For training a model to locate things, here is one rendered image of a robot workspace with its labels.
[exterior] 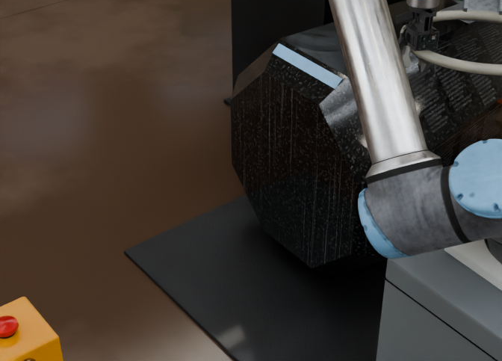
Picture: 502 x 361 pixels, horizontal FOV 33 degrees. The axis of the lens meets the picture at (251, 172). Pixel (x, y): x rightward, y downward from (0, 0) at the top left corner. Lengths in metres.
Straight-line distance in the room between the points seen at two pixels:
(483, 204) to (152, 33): 3.42
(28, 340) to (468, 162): 0.82
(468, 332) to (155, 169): 2.11
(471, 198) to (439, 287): 0.28
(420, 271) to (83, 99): 2.65
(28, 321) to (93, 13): 3.80
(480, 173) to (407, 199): 0.15
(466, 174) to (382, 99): 0.22
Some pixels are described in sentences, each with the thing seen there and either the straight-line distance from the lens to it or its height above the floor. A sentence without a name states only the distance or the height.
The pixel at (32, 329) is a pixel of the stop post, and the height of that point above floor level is 1.08.
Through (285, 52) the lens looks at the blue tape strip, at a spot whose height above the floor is 0.79.
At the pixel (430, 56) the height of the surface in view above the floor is 0.93.
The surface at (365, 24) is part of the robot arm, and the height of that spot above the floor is 1.32.
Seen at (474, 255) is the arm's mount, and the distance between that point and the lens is 1.82.
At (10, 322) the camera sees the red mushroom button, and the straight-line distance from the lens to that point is 1.36.
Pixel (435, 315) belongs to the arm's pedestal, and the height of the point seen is 0.79.
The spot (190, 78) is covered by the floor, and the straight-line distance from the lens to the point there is 4.29.
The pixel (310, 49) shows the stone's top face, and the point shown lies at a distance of 2.74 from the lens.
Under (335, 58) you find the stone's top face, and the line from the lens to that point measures 2.69.
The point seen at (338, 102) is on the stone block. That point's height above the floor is 0.74.
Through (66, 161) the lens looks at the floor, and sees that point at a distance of 3.72.
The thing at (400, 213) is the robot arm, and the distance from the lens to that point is 1.62.
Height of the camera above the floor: 2.02
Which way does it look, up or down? 34 degrees down
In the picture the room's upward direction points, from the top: straight up
